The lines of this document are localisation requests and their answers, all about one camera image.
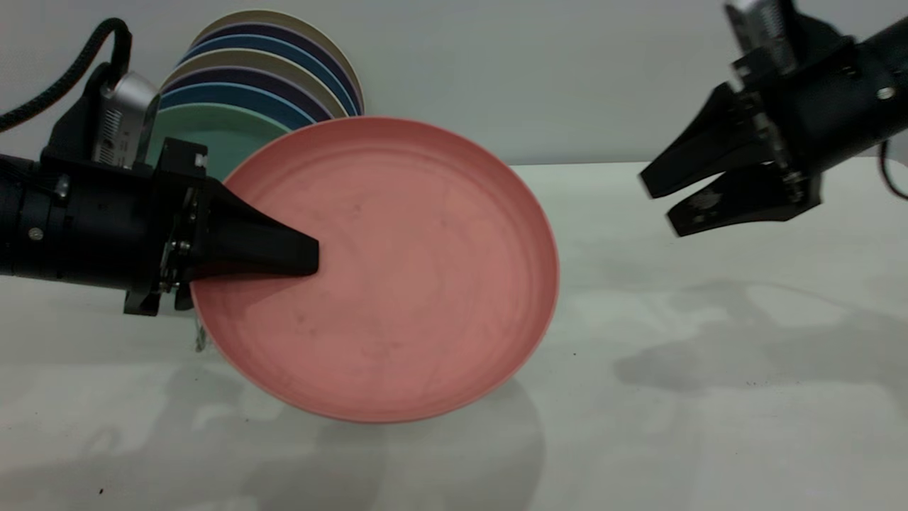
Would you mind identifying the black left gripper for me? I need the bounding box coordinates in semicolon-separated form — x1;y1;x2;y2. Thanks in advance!
67;138;321;317

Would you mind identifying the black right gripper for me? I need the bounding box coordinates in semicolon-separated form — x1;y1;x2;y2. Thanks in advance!
640;35;887;238

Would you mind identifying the pink round plate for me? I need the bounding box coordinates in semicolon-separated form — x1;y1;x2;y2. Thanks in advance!
190;117;560;424

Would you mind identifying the green round plate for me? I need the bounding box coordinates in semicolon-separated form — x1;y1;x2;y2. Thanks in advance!
145;104;292;182

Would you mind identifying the blue round plate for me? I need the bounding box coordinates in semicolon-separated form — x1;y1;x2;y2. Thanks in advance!
179;35;362;118
157;84;316;132

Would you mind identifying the dark purple round plate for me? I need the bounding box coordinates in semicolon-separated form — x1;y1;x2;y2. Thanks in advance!
162;67;334;123
195;23;365;116

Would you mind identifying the beige round plate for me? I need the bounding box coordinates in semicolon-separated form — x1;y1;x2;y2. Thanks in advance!
193;10;366;114
162;49;350;119

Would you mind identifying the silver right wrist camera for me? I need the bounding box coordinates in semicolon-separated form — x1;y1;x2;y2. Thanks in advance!
724;0;799;76

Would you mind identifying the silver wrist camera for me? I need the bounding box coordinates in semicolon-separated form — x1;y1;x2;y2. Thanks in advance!
91;71;161;170
724;0;799;76

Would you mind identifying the thin black cable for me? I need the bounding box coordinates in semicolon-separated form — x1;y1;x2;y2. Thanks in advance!
880;138;908;201

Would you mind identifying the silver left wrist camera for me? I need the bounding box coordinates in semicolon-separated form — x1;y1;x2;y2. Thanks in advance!
91;71;161;170

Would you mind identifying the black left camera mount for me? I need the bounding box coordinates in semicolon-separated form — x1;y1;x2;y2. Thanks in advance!
41;62;107;168

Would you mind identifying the black braided cable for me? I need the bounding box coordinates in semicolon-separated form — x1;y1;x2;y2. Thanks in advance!
0;18;133;133

